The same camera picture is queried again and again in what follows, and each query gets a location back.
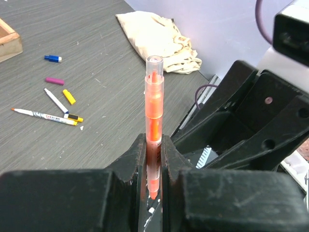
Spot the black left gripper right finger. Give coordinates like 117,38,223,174
160,135,192,232

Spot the orange highlighter pen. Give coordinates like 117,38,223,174
144,72,165,200

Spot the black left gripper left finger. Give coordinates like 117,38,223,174
106,133,146,232

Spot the beige cloth bag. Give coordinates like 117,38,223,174
115,11,202,74

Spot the blue white pen cap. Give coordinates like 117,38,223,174
44,55,62,63

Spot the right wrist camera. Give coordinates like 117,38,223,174
255,0,309,85

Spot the white marker orange tip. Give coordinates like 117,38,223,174
11,108,77,126

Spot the yellow pen cap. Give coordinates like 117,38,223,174
62,89,76,105

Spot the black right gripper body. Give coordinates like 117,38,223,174
172,60,309,171

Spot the wooden rack base tray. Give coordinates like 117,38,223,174
0,19,23,62

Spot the white marker blue end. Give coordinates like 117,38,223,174
44,88,69,114

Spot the purple pen cap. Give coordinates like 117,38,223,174
45,77,65,86

